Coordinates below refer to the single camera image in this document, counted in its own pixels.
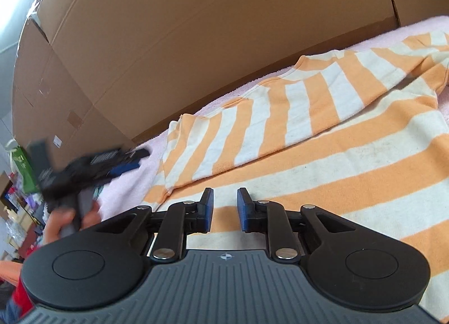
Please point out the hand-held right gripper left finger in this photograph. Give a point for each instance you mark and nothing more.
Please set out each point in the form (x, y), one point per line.
(209, 210)

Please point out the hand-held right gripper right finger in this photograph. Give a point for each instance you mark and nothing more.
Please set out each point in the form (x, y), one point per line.
(242, 210)

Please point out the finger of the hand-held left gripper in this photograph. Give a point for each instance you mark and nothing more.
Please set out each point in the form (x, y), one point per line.
(122, 168)
(136, 155)

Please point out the orange white striped shirt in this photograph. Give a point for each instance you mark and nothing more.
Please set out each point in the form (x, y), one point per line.
(315, 141)

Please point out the person's left hand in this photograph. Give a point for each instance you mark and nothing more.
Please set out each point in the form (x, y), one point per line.
(56, 225)

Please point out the pink fleece blanket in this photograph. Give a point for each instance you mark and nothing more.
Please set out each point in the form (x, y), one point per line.
(129, 187)

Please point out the small white label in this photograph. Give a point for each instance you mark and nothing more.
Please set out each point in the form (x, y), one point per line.
(56, 141)

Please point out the green bag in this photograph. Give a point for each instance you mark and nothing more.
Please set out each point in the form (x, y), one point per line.
(24, 166)

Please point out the pile of assorted goods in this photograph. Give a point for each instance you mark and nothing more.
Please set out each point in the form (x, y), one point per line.
(17, 222)

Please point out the plain large cardboard box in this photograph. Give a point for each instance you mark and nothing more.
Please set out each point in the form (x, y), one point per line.
(175, 47)

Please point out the person's torso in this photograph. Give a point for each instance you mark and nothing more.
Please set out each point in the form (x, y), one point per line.
(21, 296)

